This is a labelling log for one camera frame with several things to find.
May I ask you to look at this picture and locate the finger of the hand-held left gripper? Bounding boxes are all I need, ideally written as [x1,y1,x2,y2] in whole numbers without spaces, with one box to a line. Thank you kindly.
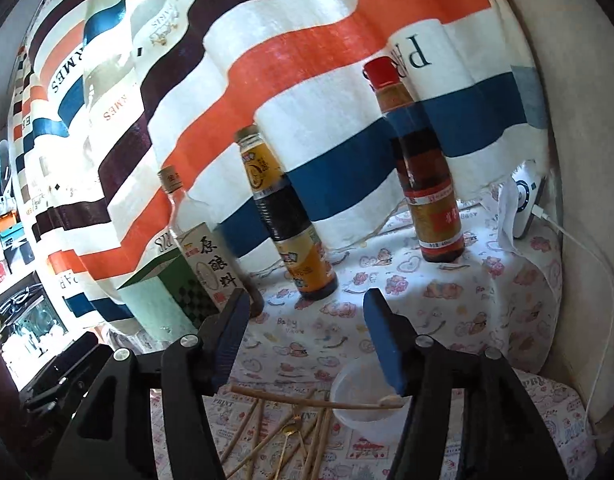
[19,332,112,411]

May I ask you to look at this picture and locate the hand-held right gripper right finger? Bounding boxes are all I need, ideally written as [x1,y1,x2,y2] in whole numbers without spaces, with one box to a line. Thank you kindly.
[363,288,568,480]

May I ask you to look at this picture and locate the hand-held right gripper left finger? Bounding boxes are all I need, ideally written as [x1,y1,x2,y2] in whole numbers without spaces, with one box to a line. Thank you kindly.
[52,287,252,480]

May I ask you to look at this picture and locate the translucent plastic cup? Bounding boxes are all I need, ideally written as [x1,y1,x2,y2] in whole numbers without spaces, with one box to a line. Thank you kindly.
[329,357,412,446]

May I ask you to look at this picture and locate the strawberry print cloth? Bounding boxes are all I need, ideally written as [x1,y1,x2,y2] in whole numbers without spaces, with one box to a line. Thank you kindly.
[152,360,588,480]

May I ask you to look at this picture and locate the clear bottle with white label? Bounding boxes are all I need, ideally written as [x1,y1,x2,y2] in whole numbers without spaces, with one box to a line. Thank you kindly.
[157,165,265,318]

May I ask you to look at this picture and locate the green checkered box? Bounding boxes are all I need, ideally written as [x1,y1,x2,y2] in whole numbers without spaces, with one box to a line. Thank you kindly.
[118,252,222,343]

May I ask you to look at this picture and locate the storage shelf with boxes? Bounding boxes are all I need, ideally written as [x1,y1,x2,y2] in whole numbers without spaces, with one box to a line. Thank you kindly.
[0,140,55,391]

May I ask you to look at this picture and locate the gold spoon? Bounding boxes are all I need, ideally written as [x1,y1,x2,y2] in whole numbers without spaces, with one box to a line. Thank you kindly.
[277,422,300,468]

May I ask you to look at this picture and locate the dark sauce bottle yellow label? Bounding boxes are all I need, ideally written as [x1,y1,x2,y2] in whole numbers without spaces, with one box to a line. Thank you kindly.
[233,125,340,302]

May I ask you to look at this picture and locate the red-capped sauce bottle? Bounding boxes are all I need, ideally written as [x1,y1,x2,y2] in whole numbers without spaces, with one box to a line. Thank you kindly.
[363,56,466,263]

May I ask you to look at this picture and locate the white electronic device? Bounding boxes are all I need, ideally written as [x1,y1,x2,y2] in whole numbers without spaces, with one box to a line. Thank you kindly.
[499,160,548,238]

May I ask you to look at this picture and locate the striped blanket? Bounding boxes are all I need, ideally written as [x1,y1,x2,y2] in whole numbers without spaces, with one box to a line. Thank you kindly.
[7,0,550,336]

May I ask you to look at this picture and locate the white charging cable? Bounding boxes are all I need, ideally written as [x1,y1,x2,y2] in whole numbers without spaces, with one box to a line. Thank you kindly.
[534,205,614,441]

